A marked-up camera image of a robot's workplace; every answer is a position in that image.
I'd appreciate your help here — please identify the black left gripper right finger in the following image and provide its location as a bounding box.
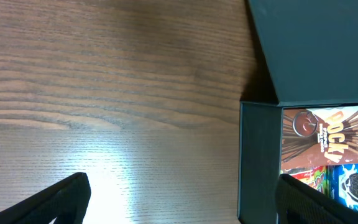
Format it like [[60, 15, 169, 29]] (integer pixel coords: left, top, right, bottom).
[[275, 174, 358, 224]]

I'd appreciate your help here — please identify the brown Pocky box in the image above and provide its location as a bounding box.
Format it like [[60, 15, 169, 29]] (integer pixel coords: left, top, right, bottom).
[[281, 106, 358, 170]]

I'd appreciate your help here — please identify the colourful gummy candy bag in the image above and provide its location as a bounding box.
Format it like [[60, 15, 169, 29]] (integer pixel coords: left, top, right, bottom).
[[280, 166, 327, 194]]

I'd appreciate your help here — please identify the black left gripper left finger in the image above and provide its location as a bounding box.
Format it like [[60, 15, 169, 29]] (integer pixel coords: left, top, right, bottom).
[[0, 172, 91, 224]]

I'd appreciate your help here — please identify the dark green gift box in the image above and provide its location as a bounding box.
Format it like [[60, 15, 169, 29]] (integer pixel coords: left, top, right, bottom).
[[237, 1, 358, 223]]

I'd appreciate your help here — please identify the blue Oreo pack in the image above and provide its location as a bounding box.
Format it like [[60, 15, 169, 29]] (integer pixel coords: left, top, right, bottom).
[[326, 164, 358, 212]]

